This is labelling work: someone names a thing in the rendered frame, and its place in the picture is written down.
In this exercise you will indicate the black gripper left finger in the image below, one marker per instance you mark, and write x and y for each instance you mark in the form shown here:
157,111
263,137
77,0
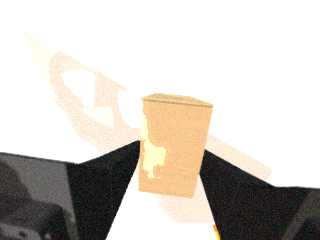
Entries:
90,193

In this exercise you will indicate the tan wooden triangular block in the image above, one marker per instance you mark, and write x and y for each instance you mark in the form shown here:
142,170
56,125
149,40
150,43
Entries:
177,99

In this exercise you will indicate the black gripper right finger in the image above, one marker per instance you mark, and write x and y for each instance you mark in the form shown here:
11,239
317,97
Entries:
244,207

